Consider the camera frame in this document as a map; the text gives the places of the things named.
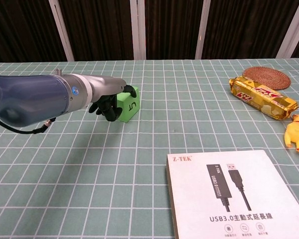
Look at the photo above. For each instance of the silver and blue left arm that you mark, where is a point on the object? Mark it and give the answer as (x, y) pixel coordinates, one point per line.
(32, 97)

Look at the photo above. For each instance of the gold foil snack package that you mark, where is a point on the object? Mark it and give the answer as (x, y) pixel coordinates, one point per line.
(261, 97)

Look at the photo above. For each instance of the yellow rubber chicken toy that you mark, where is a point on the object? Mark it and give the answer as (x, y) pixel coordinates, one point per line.
(294, 132)

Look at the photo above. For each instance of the round brown woven coaster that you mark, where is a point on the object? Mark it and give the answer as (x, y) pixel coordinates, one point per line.
(269, 76)

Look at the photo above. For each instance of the green cube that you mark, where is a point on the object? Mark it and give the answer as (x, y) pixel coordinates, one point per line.
(129, 107)

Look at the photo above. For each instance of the white partition frame post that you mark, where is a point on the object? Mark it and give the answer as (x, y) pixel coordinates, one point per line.
(137, 30)
(203, 30)
(292, 27)
(62, 30)

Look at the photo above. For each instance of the black and silver left hand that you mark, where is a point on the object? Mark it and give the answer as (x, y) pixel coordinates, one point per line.
(107, 85)

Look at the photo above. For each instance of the green grid cutting mat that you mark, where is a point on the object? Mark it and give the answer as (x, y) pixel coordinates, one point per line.
(89, 174)

